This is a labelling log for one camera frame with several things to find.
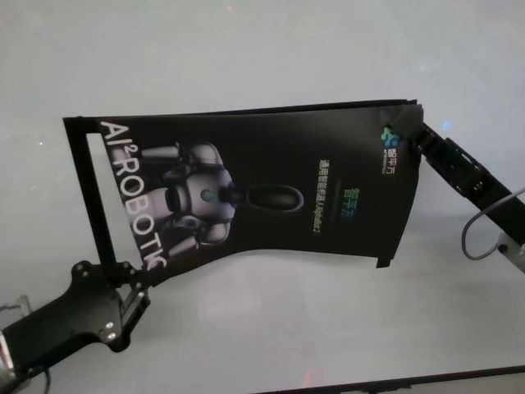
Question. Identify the grey padded right gripper finger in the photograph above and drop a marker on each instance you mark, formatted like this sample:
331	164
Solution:
408	121

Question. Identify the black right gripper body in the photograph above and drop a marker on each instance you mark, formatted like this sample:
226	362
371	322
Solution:
463	172

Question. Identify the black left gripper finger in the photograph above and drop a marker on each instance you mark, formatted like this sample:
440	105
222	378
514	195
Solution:
133	308
123	275

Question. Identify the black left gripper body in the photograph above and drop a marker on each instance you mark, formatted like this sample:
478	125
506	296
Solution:
86	308

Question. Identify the black robot print poster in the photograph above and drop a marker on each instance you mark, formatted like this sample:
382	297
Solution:
287	164

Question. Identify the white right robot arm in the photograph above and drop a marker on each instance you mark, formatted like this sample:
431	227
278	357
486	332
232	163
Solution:
517	254

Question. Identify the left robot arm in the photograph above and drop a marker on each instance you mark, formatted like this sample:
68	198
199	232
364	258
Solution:
6	355

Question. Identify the silver metal bracket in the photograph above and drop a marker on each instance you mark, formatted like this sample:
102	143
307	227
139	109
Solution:
18	305

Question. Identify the black tape frame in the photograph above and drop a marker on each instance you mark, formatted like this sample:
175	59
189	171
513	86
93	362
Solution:
78	139

